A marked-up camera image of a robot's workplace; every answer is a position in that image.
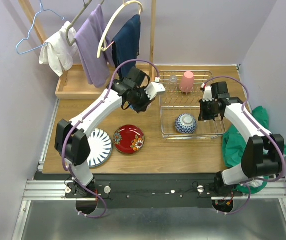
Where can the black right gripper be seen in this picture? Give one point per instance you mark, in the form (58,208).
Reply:
(202,115)

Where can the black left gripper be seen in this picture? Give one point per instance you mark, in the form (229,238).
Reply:
(141,105)

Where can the blue white patterned bowl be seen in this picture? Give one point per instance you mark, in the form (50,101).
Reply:
(185,124)

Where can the pink cup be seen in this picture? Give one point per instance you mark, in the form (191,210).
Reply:
(186,83)

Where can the clear drinking glass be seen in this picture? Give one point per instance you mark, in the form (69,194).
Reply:
(172,83)

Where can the red floral plate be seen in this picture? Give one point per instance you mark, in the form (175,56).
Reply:
(128,139)

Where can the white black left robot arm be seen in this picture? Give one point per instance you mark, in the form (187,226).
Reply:
(71,138)

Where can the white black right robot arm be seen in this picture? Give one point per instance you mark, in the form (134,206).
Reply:
(264,152)

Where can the wooden clothes rack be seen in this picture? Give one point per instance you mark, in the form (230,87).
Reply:
(72,84)

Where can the green cloth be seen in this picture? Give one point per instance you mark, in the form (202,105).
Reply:
(233,147)

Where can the purple cloth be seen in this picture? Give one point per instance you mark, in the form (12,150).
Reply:
(87,41)

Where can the navy blue cloth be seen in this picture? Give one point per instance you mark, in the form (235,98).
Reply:
(126,42)

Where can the white blue striped plate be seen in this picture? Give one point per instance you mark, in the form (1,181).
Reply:
(100,148)

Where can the white cloth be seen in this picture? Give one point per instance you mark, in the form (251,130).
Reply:
(57,53)

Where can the grey hanger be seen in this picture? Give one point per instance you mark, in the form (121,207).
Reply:
(78,21)

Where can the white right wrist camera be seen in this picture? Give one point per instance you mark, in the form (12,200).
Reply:
(207,93)

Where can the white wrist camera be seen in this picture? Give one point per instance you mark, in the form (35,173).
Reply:
(207,93)
(154,88)

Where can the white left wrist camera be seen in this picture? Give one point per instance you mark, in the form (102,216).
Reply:
(154,88)

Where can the metal wire dish rack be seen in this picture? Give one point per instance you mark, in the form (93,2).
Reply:
(174,103)

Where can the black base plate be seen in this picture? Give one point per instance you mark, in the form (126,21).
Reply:
(159,190)

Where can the aluminium rail frame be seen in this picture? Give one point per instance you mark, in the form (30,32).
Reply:
(46,212)

